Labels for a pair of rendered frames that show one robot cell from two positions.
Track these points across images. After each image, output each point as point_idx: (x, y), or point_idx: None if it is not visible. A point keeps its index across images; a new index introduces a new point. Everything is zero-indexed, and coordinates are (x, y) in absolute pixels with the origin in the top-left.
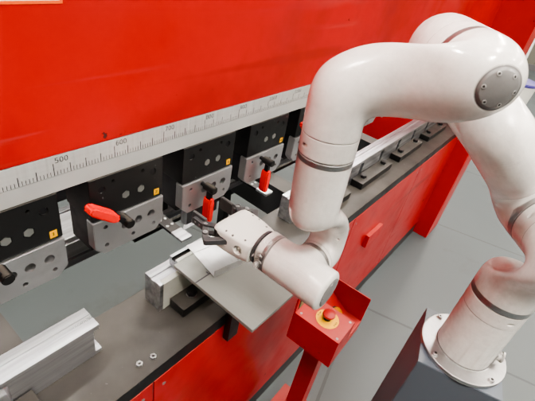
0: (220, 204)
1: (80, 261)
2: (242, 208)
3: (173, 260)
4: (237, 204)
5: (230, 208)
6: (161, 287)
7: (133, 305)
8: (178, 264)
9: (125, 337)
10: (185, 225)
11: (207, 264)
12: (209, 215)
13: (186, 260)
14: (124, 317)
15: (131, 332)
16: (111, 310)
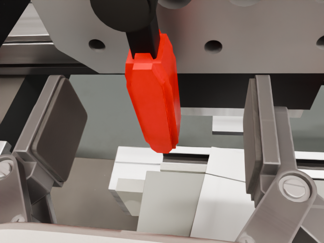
0: (245, 105)
1: (122, 74)
2: (313, 227)
3: (163, 159)
4: (305, 173)
5: (251, 163)
6: (111, 191)
7: (110, 176)
8: (154, 176)
9: (57, 213)
10: (186, 107)
11: (201, 225)
12: (148, 130)
13: (176, 180)
14: (87, 183)
15: (69, 212)
16: (86, 161)
